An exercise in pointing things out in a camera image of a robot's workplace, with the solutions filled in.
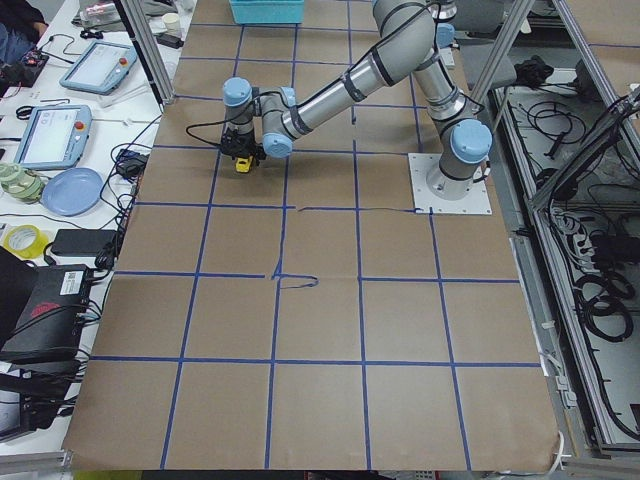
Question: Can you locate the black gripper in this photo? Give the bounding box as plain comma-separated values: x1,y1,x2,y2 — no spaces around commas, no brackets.
220,127,265,163

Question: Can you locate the yellow beetle toy car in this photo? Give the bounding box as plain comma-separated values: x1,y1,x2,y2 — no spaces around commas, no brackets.
235,156,254,174

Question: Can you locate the turquoise plastic bin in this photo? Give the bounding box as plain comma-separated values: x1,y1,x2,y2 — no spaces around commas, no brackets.
229,0,305,24

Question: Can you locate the white paper cup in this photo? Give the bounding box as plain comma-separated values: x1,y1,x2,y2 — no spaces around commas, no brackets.
162,12,181,37

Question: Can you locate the teach pendant far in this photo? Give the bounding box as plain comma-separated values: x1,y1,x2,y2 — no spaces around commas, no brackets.
59,40,138,95

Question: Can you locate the teach pendant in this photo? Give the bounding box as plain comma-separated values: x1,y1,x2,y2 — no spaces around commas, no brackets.
14,105,93,170
59,40,138,95

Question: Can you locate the blue plastic plate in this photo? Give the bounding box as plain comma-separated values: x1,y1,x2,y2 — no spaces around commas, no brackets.
40,167,103,216

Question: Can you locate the teach pendant near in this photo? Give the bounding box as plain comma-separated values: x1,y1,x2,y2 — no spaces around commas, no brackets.
14,105,93,170

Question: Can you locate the brown paper table cover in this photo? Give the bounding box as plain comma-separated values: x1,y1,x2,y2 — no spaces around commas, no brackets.
64,1,559,472

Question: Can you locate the black power adapter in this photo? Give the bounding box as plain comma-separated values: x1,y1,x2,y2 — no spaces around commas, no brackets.
51,229,116,257

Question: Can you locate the green tape rolls stack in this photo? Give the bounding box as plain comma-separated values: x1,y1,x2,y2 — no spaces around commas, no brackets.
1,163,45,204

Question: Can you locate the yellow tape roll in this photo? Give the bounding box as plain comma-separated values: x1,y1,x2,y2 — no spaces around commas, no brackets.
3,225,49,260

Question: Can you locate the black electronics box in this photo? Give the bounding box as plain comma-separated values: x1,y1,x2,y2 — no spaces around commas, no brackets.
1,262,90,364

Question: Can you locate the aluminium frame post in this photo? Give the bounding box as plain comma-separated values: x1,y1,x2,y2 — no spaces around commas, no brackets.
115,0,175,106

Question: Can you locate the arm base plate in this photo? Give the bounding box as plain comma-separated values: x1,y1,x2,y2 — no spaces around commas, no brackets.
408,153,492,215

